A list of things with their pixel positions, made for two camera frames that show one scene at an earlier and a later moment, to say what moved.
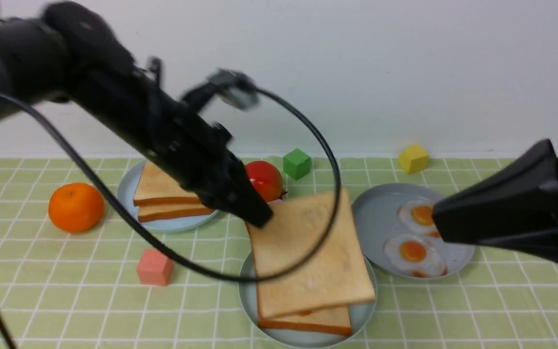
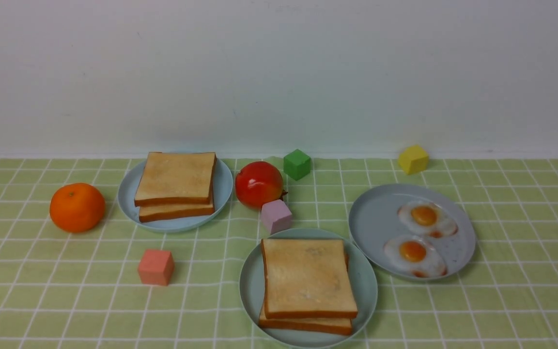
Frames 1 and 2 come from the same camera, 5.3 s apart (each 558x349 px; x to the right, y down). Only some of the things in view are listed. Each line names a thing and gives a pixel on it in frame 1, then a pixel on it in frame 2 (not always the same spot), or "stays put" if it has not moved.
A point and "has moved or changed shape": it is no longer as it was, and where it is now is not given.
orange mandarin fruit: [75, 207] stays put
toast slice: [297, 228] has moved or changed shape
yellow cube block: [413, 159] stays put
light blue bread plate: [127, 185] stays put
